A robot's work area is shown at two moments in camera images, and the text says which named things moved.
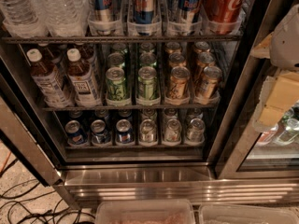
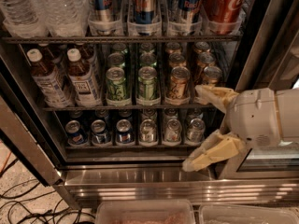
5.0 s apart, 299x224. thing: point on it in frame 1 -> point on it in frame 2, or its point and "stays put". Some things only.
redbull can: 144,1 stays put
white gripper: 286,44 -> 253,117
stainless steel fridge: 149,91 stays put
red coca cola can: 223,7 stays put
